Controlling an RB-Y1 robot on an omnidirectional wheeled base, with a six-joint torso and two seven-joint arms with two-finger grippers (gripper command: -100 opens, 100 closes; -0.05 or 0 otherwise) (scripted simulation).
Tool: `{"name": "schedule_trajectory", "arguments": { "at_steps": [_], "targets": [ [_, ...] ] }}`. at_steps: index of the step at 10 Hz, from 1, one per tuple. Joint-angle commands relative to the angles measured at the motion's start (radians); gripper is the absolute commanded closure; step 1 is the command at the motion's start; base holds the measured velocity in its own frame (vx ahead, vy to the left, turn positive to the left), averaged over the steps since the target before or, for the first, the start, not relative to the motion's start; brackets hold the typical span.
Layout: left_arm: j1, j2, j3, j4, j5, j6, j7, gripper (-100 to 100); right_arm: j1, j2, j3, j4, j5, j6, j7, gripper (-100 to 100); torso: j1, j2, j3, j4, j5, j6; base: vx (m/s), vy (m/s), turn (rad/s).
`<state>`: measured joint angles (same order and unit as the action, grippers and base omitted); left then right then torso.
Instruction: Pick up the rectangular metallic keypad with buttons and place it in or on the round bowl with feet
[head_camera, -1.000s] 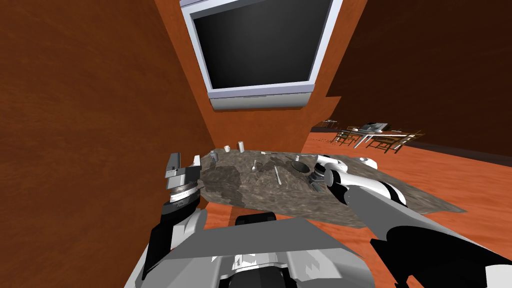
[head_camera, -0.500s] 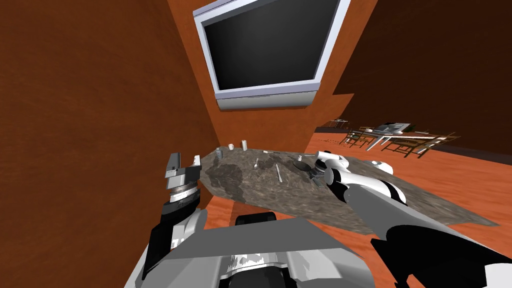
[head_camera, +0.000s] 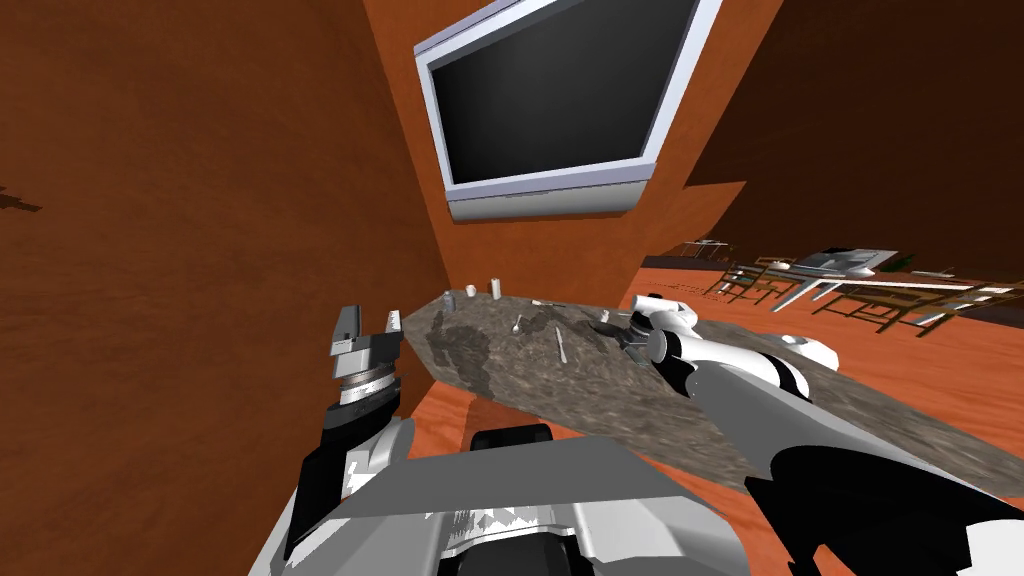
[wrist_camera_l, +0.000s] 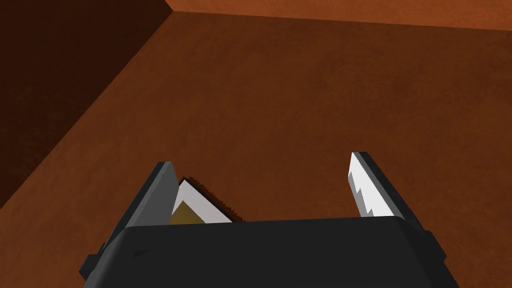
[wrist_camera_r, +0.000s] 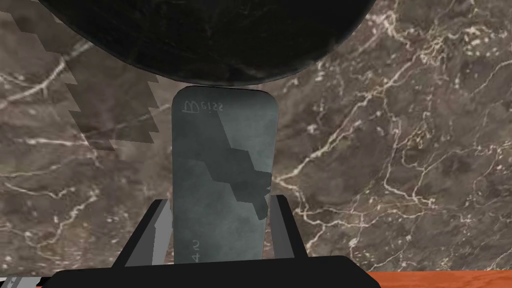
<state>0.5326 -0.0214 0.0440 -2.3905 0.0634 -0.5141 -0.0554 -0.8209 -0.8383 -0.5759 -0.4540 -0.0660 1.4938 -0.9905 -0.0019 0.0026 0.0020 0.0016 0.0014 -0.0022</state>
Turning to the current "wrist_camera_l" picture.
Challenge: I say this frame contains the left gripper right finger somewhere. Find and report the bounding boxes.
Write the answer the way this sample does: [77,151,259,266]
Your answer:
[347,151,421,226]

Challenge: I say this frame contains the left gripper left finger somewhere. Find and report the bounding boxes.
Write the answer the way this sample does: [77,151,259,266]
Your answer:
[113,161,180,236]

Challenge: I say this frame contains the white and olive book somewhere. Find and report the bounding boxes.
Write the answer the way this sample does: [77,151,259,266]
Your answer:
[170,177,234,225]

